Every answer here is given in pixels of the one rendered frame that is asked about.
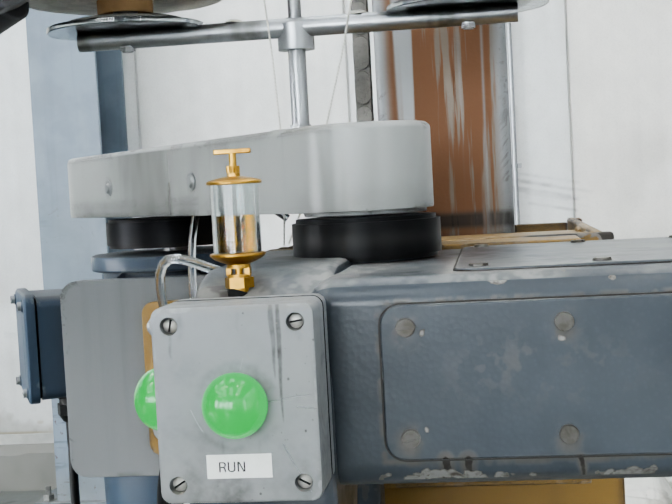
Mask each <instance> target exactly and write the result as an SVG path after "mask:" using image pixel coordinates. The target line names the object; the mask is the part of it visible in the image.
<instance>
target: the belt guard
mask: <svg viewBox="0 0 672 504"><path fill-rule="evenodd" d="M239 148H250V149H251V153H239V154H236V165H237V166H240V176H247V177H253V178H258V179H261V180H262V182H261V183H258V190H259V207H260V215H262V214H304V217H343V216H364V215H381V214H397V213H411V212H421V211H426V210H427V207H432V206H434V196H433V176H432V156H431V136H430V125H429V124H428V123H427V122H425V121H418V120H390V121H366V122H349V123H335V124H323V125H313V126H306V127H298V128H291V129H284V130H276V131H269V132H262V133H255V134H247V135H240V136H233V137H225V138H218V139H211V140H204V141H196V142H189V143H182V144H174V145H167V146H160V147H153V148H145V149H138V150H131V151H123V152H116V153H109V154H102V155H94V156H87V157H80V158H73V159H70V160H69V161H68V163H67V166H68V182H69V197H70V212H71V218H108V217H159V216H210V215H211V203H210V187H209V186H206V182H208V181H211V180H214V179H218V178H222V177H227V173H226V166H229V159H228V154H221V155H213V150H222V149H239Z"/></svg>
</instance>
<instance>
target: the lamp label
mask: <svg viewBox="0 0 672 504"><path fill-rule="evenodd" d="M206 461H207V478H208V479H230V478H270V477H273V474H272V456H271V453H263V454H227V455H206Z"/></svg>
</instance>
